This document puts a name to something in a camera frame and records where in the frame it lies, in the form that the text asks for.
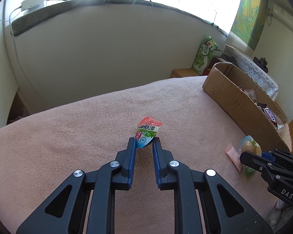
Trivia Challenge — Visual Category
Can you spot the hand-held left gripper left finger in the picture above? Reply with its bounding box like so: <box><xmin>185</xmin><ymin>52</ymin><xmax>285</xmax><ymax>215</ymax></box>
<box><xmin>16</xmin><ymin>137</ymin><xmax>137</xmax><ymax>234</ymax></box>

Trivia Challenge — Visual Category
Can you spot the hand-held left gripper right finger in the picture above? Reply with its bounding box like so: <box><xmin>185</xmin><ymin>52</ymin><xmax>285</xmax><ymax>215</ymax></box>
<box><xmin>152</xmin><ymin>137</ymin><xmax>274</xmax><ymax>234</ymax></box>

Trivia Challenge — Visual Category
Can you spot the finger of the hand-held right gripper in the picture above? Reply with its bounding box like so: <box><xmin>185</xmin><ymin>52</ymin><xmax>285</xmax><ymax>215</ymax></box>
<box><xmin>261</xmin><ymin>149</ymin><xmax>293</xmax><ymax>176</ymax></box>
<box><xmin>239</xmin><ymin>151</ymin><xmax>278</xmax><ymax>178</ymax></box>

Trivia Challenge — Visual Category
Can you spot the yellow green jelly cup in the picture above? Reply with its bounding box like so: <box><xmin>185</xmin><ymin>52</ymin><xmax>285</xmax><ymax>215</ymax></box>
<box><xmin>239</xmin><ymin>135</ymin><xmax>262</xmax><ymax>179</ymax></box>

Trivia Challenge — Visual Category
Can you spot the red lidded jelly cup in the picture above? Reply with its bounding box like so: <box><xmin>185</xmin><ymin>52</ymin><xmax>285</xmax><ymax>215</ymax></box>
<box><xmin>134</xmin><ymin>117</ymin><xmax>163</xmax><ymax>149</ymax></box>

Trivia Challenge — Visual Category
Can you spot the red translucent snack bag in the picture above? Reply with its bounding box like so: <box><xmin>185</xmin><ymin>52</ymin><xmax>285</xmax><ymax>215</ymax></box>
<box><xmin>244</xmin><ymin>89</ymin><xmax>257</xmax><ymax>100</ymax></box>

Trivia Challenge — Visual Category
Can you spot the cardboard box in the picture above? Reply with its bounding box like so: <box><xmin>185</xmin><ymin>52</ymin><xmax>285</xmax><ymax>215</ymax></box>
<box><xmin>202</xmin><ymin>62</ymin><xmax>291</xmax><ymax>153</ymax></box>

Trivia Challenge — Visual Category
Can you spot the pink candy packet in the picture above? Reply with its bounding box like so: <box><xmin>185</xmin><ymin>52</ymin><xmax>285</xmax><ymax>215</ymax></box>
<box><xmin>226</xmin><ymin>143</ymin><xmax>243</xmax><ymax>172</ymax></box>

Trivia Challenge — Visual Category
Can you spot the white fleece garment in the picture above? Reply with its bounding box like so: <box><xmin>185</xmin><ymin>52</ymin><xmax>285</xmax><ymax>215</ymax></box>
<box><xmin>269</xmin><ymin>195</ymin><xmax>293</xmax><ymax>227</ymax></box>

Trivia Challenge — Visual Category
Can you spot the brown chocolate bar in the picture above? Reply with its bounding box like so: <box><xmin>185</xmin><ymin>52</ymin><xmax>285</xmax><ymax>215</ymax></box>
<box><xmin>264</xmin><ymin>107</ymin><xmax>280</xmax><ymax>125</ymax></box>

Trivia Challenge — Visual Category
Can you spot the white lace tablecloth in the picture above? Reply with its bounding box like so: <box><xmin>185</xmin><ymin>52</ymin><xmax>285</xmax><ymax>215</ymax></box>
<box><xmin>223</xmin><ymin>44</ymin><xmax>279</xmax><ymax>101</ymax></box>

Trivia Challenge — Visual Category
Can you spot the brown carton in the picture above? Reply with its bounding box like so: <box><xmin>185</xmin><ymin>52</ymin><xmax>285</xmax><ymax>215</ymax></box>
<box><xmin>170</xmin><ymin>68</ymin><xmax>203</xmax><ymax>79</ymax></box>

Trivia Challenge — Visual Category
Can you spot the black teapot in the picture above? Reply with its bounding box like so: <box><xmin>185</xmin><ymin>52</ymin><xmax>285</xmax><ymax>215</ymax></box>
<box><xmin>253</xmin><ymin>57</ymin><xmax>269</xmax><ymax>72</ymax></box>

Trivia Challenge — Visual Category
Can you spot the dark red box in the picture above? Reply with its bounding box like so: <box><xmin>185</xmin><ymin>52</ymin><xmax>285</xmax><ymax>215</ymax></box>
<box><xmin>204</xmin><ymin>57</ymin><xmax>225</xmax><ymax>76</ymax></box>

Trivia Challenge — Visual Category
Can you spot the green printed carton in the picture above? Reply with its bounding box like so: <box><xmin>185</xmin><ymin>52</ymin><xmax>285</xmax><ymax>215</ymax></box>
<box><xmin>192</xmin><ymin>43</ymin><xmax>221</xmax><ymax>75</ymax></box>

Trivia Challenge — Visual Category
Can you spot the green snack bag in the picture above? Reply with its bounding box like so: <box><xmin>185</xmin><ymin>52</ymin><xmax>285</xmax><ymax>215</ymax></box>
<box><xmin>205</xmin><ymin>36</ymin><xmax>218</xmax><ymax>51</ymax></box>

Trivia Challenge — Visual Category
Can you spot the white air conditioner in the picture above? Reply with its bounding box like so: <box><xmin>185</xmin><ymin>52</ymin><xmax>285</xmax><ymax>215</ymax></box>
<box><xmin>273</xmin><ymin>0</ymin><xmax>293</xmax><ymax>37</ymax></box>

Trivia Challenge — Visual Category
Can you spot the green windowsill cloth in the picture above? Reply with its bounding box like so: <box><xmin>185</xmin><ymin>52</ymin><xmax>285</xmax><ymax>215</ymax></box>
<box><xmin>12</xmin><ymin>0</ymin><xmax>229</xmax><ymax>37</ymax></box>

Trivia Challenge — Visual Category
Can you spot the white plastic device box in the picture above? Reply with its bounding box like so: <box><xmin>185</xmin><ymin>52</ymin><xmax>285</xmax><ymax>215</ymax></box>
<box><xmin>21</xmin><ymin>0</ymin><xmax>45</xmax><ymax>11</ymax></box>

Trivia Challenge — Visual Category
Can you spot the landscape wall scroll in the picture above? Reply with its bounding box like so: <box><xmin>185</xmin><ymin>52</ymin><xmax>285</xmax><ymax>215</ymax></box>
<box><xmin>225</xmin><ymin>0</ymin><xmax>263</xmax><ymax>51</ymax></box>

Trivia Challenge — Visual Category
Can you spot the white cable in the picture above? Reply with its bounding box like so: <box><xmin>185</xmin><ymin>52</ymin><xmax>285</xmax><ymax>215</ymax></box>
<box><xmin>8</xmin><ymin>6</ymin><xmax>42</xmax><ymax>99</ymax></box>

